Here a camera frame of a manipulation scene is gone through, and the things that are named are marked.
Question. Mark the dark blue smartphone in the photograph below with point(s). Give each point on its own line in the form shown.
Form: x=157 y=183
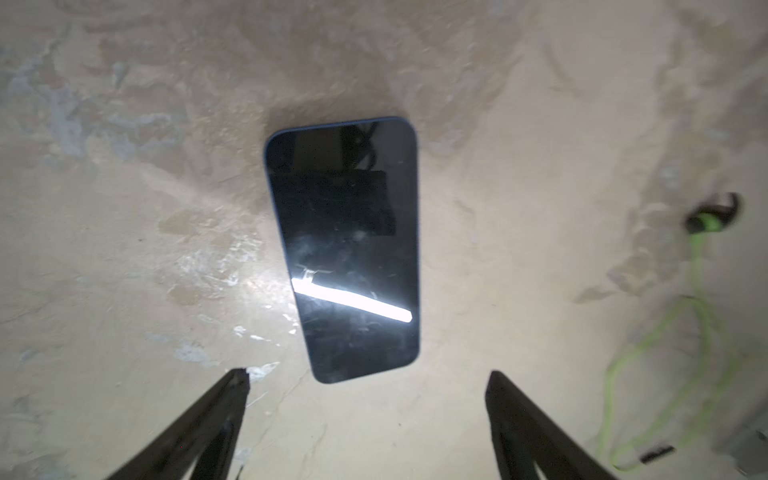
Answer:
x=346 y=200

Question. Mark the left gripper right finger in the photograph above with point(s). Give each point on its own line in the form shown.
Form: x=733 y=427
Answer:
x=527 y=443

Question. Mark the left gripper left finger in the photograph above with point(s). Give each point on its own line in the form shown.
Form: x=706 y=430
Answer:
x=201 y=441

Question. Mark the green wired earphones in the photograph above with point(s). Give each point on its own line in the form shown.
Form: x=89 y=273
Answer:
x=707 y=360

